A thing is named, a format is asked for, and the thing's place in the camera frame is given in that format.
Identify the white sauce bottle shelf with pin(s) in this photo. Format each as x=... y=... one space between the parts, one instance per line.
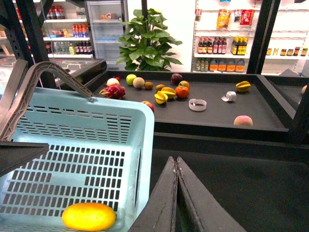
x=237 y=20

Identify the red green mango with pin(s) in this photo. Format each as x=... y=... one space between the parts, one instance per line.
x=184 y=84

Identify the black right rack post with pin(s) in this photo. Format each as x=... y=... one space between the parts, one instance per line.
x=264 y=29

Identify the white round fruit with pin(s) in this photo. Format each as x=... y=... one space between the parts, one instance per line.
x=113 y=81

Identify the red apple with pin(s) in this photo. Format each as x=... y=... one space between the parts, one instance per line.
x=149 y=104

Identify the front yellow starfruit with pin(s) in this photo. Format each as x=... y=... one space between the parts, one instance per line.
x=160 y=97

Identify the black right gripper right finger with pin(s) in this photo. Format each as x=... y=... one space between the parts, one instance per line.
x=204 y=212

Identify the yellow mango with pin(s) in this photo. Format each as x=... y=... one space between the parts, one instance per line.
x=89 y=217

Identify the small white tape roll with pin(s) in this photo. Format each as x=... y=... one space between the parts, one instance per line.
x=230 y=96

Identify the glass door fridge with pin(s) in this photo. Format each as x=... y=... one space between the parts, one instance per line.
x=105 y=18

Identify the pink peach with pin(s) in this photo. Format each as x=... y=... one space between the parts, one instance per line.
x=243 y=121

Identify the green potted plant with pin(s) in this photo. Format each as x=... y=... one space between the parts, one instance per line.
x=146 y=43

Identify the white drinks shelf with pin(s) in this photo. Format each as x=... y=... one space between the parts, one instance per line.
x=66 y=31

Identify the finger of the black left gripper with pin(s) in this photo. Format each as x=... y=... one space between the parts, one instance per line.
x=16 y=154

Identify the brown kiwi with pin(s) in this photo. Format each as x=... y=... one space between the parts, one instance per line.
x=159 y=87
x=148 y=85

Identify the black fruit tray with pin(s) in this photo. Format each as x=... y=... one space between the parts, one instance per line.
x=203 y=112

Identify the green apple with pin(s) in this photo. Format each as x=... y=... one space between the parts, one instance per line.
x=130 y=78

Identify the far yellow starfruit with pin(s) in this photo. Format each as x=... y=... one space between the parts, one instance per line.
x=243 y=86

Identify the dark purple fruit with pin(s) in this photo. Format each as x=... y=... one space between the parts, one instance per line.
x=176 y=78

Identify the yellow starfruit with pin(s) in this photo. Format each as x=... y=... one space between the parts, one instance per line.
x=243 y=86
x=160 y=97
x=169 y=92

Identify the black metal rack post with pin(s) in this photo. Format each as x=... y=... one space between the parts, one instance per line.
x=22 y=24

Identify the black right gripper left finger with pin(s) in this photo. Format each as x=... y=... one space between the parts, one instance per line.
x=159 y=214

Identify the glass top freezer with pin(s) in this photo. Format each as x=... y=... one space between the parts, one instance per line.
x=84 y=70

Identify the orange persimmon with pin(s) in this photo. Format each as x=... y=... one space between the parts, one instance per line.
x=182 y=92

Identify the pink dragon fruit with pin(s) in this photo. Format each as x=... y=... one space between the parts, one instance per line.
x=114 y=91

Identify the light blue plastic basket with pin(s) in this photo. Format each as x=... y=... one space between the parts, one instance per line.
x=100 y=150

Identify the pale round melon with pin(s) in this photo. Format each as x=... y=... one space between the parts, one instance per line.
x=138 y=82

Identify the rear yellow starfruit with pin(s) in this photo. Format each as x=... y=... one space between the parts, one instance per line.
x=169 y=92

